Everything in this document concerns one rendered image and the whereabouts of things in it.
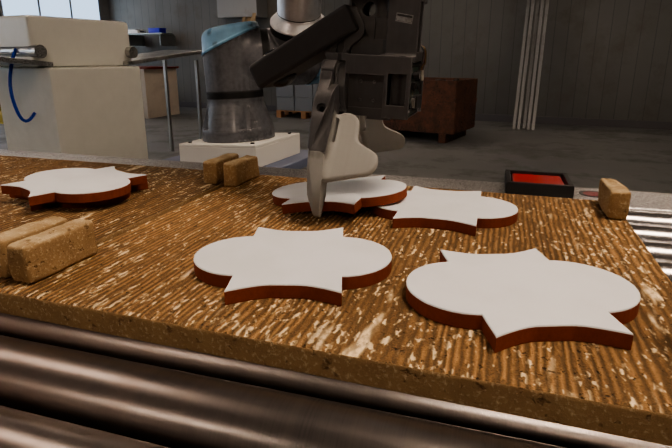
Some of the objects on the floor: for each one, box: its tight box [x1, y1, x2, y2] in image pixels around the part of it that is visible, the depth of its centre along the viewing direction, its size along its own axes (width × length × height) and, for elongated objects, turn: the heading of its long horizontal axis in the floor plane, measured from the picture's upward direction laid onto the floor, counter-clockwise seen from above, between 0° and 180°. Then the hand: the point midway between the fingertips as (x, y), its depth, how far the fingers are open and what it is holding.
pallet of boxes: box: [276, 83, 319, 119], centre depth 936 cm, size 110×74×110 cm
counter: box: [138, 66, 180, 119], centre depth 993 cm, size 84×263×90 cm, turn 67°
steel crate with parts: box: [383, 77, 478, 143], centre depth 705 cm, size 106×124×80 cm
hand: (336, 196), depth 51 cm, fingers open, 14 cm apart
